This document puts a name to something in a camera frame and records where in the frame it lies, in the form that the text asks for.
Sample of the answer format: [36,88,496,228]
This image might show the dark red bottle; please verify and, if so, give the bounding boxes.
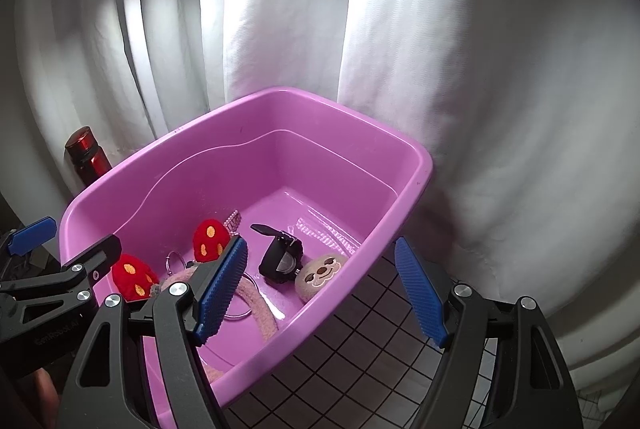
[64,126,113,187]

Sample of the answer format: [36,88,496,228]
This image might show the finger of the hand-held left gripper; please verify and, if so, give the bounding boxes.
[0,234,122,299]
[0,216,57,260]

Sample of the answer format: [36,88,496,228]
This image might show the white black-grid cloth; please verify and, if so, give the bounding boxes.
[227,254,506,429]

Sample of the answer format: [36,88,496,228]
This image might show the white curtain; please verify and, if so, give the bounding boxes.
[0,0,640,410]

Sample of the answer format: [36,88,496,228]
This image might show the pink plastic tub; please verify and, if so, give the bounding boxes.
[59,86,433,429]

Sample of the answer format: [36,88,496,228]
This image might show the black wristwatch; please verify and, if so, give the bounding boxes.
[250,223,305,286]

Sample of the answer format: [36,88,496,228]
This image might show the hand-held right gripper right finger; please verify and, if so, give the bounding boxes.
[394,237,583,429]

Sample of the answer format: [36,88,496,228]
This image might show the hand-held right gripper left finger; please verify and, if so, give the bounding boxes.
[60,236,249,429]

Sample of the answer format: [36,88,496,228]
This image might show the beige sloth plush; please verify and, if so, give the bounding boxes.
[293,253,348,302]

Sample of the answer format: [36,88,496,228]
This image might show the white metal post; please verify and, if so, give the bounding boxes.
[121,0,168,137]

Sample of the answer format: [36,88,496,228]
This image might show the silver bangle with clasp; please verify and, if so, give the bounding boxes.
[222,271,259,321]

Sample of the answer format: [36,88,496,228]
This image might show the pink fuzzy headband red flowers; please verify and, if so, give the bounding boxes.
[111,219,279,382]

